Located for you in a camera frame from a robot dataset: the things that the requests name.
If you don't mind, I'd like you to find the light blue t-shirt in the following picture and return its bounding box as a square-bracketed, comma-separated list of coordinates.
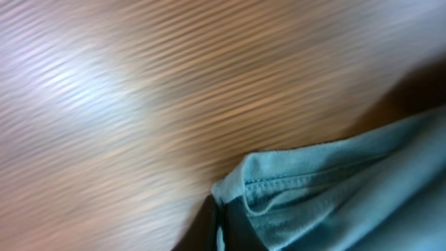
[212, 107, 445, 250]

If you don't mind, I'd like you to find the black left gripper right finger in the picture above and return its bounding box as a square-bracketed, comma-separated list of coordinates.
[223, 200, 268, 251]

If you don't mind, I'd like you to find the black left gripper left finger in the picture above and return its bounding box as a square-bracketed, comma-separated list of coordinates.
[171, 195, 218, 251]

